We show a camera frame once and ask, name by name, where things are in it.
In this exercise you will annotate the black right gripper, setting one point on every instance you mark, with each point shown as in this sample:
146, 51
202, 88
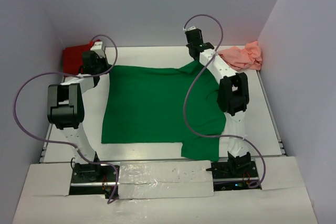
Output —
188, 45

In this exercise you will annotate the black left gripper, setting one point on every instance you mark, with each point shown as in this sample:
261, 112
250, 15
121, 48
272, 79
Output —
104, 60

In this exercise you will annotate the green t-shirt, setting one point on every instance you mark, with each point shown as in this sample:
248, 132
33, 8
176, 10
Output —
164, 105

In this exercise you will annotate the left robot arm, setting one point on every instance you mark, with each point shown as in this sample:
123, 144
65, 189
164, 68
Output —
65, 108

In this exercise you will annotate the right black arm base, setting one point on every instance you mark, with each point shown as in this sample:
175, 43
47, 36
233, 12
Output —
224, 180

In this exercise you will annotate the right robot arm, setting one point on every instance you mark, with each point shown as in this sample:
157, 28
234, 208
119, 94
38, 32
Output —
232, 98

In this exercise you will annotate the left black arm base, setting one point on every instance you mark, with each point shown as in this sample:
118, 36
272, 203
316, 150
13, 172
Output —
88, 179

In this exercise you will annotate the red folded t-shirt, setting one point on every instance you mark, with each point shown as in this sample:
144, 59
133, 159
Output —
72, 58

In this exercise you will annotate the pink crumpled t-shirt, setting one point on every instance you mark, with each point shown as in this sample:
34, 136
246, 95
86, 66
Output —
250, 57

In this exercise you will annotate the silver taped cover plate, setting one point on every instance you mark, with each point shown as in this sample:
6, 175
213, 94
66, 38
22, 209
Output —
154, 180

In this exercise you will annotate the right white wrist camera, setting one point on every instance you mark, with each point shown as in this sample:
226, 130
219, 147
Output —
189, 29

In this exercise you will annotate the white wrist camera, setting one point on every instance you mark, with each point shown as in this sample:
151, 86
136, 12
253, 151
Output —
189, 29
98, 46

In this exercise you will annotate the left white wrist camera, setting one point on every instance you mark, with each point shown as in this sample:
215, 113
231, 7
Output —
98, 46

